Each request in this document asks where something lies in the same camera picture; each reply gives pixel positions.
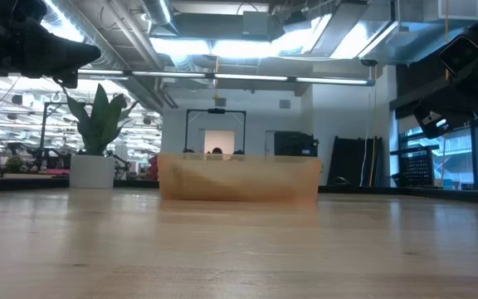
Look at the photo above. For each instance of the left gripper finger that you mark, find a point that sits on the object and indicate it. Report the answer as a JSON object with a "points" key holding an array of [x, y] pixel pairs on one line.
{"points": [[66, 52]]}

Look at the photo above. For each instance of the black perforated cart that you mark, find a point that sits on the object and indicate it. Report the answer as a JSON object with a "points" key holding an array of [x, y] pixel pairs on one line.
{"points": [[417, 168]]}

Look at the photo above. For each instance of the long ceiling light bar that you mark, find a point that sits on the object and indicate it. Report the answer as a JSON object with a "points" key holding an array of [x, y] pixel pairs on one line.
{"points": [[305, 79], [160, 74]]}

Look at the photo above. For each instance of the green plant in white pot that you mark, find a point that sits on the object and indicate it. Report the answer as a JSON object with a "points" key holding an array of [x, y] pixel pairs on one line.
{"points": [[94, 170]]}

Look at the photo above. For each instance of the black upright panel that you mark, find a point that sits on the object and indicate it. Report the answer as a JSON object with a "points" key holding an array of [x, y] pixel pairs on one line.
{"points": [[355, 160]]}

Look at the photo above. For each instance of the person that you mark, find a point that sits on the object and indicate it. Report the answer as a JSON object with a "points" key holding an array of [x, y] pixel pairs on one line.
{"points": [[217, 150]]}

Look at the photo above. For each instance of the black cabinet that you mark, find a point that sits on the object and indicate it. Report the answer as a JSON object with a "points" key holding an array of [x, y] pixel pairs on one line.
{"points": [[295, 144]]}

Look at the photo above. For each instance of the silver ceiling duct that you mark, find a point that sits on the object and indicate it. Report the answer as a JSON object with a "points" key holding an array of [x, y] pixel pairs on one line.
{"points": [[106, 58]]}

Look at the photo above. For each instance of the black rectangular frame stand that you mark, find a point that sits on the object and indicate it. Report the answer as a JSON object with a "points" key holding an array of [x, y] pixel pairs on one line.
{"points": [[216, 111]]}

